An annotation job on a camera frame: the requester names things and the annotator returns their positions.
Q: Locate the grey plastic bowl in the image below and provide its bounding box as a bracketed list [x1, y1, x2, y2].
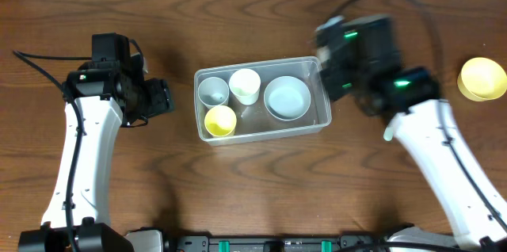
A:
[263, 76, 311, 121]

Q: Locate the grey plastic cup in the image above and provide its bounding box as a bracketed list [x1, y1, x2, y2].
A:
[197, 77, 230, 109]

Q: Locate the white plastic cup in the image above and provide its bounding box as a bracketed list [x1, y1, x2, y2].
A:
[228, 69, 261, 105]

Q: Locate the yellow plastic cup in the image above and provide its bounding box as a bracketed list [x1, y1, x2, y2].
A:
[204, 105, 237, 138]

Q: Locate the yellow plastic bowl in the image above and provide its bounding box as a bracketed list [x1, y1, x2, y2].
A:
[457, 57, 506, 101]

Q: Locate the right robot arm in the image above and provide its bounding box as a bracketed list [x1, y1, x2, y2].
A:
[315, 15, 506, 251]

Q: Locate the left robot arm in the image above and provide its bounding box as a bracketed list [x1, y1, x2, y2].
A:
[18, 32, 174, 252]

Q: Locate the clear plastic container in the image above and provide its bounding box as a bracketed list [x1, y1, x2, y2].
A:
[194, 56, 332, 146]

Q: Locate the mint green plastic spoon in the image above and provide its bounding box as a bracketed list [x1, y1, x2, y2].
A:
[383, 124, 395, 142]

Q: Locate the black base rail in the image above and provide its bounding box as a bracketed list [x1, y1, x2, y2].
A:
[162, 235, 375, 252]

